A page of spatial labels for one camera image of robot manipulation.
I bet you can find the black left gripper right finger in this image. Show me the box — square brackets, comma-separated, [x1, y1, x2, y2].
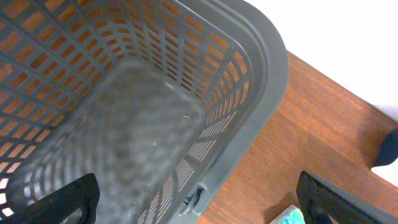
[296, 170, 397, 223]

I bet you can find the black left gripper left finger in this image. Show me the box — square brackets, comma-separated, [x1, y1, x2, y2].
[1, 173, 100, 223]

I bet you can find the small teal tissue pack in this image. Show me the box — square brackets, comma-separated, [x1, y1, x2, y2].
[269, 205, 305, 224]

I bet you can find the white barcode scanner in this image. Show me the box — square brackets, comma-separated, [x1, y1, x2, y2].
[371, 129, 397, 187]

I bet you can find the dark grey plastic basket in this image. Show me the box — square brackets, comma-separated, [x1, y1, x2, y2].
[1, 0, 289, 223]

